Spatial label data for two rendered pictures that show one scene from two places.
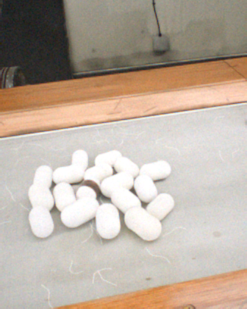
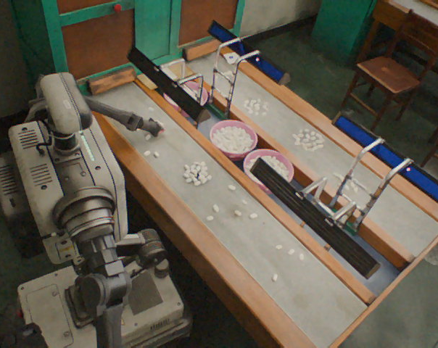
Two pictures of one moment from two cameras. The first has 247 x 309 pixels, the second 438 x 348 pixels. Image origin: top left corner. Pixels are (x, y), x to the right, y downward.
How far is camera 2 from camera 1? 2.06 m
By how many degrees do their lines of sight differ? 89
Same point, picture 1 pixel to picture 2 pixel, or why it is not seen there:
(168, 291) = (215, 156)
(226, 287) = (212, 151)
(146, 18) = not seen: outside the picture
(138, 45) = not seen: outside the picture
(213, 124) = (159, 164)
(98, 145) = (178, 181)
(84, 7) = not seen: outside the picture
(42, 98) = (167, 196)
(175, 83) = (147, 170)
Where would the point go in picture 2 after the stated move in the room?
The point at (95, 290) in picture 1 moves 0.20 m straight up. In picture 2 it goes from (216, 167) to (221, 141)
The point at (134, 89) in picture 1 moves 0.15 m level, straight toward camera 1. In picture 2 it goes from (154, 178) to (182, 170)
